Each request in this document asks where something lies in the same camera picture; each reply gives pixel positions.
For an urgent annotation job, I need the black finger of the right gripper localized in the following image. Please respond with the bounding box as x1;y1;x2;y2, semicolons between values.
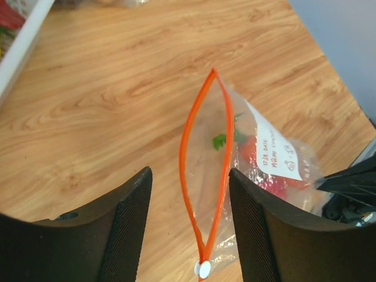
315;156;375;203

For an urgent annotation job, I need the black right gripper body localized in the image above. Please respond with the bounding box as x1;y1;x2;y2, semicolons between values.
321;194;375;227

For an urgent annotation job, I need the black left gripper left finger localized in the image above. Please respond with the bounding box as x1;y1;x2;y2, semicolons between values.
1;167;153;281

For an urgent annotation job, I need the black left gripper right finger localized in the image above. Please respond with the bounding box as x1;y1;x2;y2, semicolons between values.
229;169;375;281

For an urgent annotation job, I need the orange zip top bag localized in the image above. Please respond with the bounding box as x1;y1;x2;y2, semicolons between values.
179;69;330;281

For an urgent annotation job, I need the fake red bell pepper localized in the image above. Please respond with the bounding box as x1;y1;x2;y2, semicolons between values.
262;174;308;200

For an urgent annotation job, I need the clear bag of fruit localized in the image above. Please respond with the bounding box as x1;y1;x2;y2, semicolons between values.
53;0;148;9

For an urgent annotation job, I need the white plastic basket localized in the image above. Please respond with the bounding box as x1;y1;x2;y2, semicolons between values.
1;0;54;103

